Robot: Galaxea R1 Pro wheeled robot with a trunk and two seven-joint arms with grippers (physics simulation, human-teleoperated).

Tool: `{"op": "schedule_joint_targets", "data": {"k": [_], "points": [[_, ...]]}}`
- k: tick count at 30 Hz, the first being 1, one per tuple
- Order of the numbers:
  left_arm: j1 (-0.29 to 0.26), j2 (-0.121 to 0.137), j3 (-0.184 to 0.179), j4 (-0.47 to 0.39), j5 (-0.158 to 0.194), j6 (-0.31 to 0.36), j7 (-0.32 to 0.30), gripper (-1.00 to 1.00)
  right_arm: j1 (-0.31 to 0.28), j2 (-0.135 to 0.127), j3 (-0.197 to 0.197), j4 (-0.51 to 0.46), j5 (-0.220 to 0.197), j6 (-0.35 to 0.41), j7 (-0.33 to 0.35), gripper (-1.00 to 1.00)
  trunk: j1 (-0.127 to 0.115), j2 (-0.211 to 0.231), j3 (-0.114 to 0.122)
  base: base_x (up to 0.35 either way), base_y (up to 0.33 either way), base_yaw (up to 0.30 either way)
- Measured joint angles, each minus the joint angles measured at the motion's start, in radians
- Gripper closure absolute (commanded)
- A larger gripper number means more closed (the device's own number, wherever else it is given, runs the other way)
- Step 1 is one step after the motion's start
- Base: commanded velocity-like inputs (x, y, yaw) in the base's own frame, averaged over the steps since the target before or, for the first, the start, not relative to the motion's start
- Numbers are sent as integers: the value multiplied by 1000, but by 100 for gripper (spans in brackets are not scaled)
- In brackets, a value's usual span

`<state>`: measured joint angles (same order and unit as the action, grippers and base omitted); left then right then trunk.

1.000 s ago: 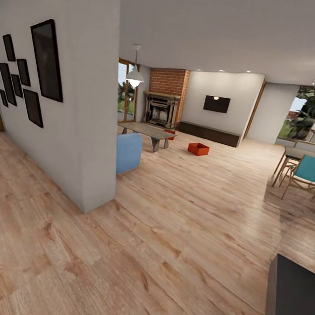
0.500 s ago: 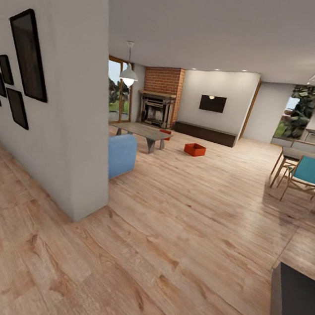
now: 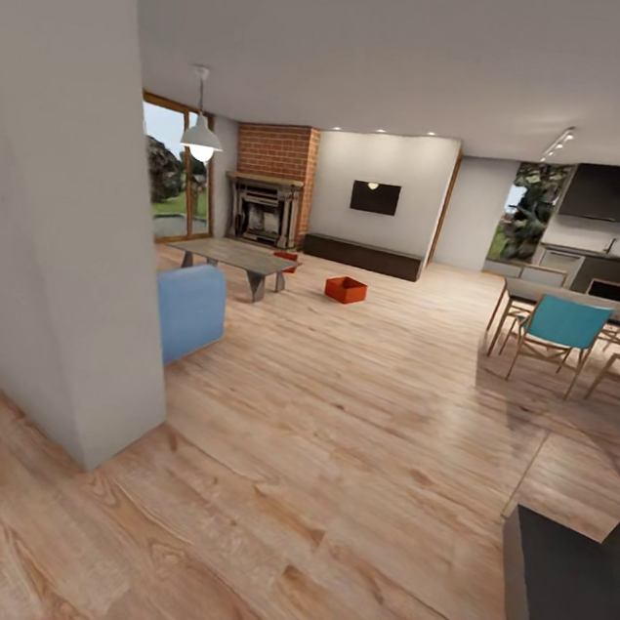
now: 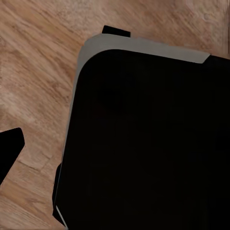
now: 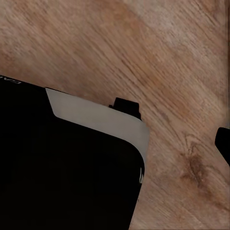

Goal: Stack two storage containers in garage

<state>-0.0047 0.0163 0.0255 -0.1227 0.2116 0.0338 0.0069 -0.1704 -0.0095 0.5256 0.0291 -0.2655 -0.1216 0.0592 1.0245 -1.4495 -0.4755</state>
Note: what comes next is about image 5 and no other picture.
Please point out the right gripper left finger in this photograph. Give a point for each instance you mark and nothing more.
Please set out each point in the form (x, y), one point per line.
(11, 144)

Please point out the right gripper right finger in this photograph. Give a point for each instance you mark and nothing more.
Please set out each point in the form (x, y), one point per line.
(222, 142)

